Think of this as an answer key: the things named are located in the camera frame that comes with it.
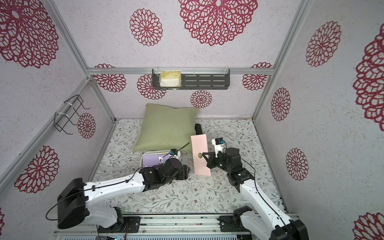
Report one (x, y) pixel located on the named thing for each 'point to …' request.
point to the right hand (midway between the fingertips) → (203, 153)
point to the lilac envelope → (149, 160)
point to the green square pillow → (167, 128)
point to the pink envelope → (199, 145)
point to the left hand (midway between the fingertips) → (185, 170)
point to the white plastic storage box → (151, 152)
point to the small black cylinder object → (198, 128)
